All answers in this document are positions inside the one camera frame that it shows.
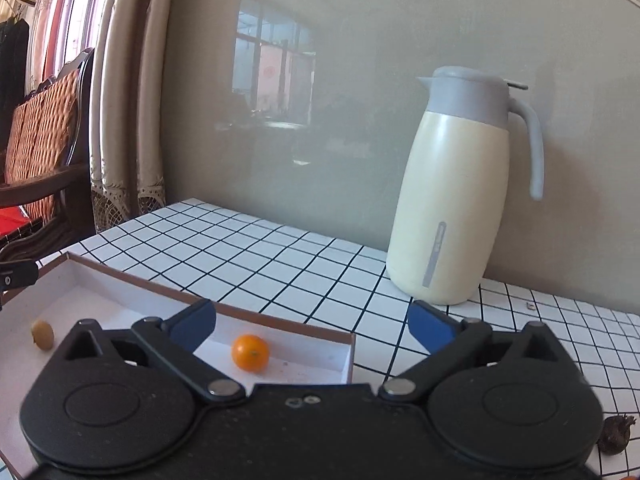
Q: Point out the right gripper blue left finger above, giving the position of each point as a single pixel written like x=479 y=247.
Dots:
x=171 y=344

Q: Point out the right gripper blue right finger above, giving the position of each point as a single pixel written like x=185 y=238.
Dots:
x=453 y=346

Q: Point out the brown longan fruit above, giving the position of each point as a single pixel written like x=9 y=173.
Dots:
x=42 y=335

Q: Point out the small orange kumquat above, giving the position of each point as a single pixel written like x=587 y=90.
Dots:
x=250 y=353

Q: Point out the dark purple mangosteen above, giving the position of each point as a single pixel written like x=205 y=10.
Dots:
x=615 y=434

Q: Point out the red cloth on sofa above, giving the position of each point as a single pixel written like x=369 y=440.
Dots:
x=15 y=221

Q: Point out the brown white shallow box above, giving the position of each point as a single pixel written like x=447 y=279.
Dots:
x=71 y=288

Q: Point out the checkered white tablecloth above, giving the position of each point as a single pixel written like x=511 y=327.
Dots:
x=303 y=276

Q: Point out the cream and grey thermos jug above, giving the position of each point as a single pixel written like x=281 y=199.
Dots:
x=453 y=192

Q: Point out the orange woven seat cushion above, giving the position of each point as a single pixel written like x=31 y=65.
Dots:
x=42 y=135

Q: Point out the beige lace curtain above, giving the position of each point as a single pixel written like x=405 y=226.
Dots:
x=126 y=162

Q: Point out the black hanging coat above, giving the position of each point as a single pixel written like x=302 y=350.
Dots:
x=13 y=54

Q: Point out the dark wooden sofa frame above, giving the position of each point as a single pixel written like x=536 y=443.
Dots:
x=55 y=194

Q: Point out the window frame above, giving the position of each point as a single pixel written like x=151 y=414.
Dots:
x=70 y=27

